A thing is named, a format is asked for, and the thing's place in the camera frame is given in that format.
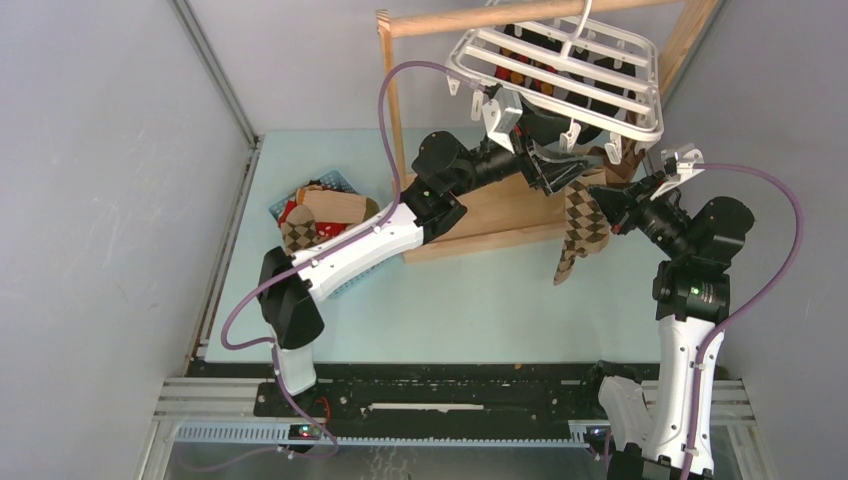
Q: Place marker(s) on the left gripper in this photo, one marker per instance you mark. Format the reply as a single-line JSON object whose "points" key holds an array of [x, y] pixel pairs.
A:
{"points": [[543, 172]]}

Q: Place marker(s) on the brown argyle sock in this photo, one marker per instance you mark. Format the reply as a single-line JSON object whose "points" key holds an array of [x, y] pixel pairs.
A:
{"points": [[299, 231], [587, 230]]}

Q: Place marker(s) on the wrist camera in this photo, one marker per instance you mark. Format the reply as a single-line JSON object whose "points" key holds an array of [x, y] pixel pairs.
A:
{"points": [[680, 165], [501, 114]]}

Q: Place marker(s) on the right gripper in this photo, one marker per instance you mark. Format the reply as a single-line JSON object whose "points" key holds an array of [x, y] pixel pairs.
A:
{"points": [[615, 203]]}

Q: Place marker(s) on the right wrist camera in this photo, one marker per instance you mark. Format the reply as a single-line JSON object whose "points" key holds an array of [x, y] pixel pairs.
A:
{"points": [[680, 165]]}

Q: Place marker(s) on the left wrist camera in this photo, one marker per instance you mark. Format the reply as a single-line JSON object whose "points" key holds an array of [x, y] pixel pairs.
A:
{"points": [[501, 114]]}

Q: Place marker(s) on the wooden hanger rack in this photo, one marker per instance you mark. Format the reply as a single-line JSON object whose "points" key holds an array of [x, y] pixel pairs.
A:
{"points": [[508, 213]]}

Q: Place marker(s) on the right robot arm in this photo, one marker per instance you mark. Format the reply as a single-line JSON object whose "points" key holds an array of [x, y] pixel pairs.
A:
{"points": [[692, 293]]}

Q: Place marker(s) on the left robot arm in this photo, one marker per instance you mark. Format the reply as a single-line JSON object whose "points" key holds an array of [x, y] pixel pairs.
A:
{"points": [[294, 283]]}

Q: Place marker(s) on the black sock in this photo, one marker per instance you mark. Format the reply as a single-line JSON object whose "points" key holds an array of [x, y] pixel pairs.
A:
{"points": [[608, 76]]}

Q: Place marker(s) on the white plastic clip hanger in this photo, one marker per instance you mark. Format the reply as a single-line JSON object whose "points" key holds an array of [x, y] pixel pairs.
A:
{"points": [[513, 56]]}

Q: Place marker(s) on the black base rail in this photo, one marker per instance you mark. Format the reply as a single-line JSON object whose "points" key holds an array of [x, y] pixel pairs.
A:
{"points": [[486, 402]]}

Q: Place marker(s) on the plain brown sock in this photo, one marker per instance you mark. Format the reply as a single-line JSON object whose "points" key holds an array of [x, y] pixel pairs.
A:
{"points": [[623, 172]]}

